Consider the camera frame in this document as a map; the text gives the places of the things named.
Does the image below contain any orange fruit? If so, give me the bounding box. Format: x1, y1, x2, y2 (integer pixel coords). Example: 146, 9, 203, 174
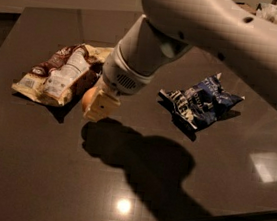
81, 87, 97, 112

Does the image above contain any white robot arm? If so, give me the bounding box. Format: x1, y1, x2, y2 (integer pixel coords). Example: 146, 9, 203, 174
83, 0, 277, 121

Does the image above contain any blue chip bag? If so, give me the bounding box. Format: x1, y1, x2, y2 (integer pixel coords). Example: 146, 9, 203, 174
159, 73, 245, 132

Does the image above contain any brown chip bag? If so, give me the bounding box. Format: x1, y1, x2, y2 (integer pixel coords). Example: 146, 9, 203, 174
11, 43, 113, 107

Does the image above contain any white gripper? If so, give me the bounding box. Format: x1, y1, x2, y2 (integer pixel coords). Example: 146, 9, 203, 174
83, 14, 191, 122

